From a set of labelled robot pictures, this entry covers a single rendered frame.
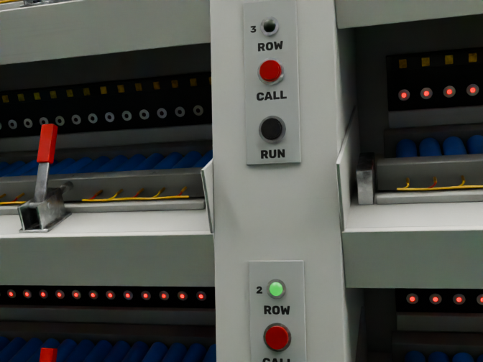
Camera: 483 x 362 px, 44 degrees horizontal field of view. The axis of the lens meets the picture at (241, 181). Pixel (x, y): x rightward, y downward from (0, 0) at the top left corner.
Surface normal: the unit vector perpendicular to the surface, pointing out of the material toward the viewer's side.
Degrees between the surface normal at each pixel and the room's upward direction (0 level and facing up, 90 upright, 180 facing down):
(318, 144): 90
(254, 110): 90
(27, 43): 113
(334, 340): 90
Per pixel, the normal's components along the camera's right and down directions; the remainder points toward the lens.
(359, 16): -0.24, 0.33
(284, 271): -0.27, -0.07
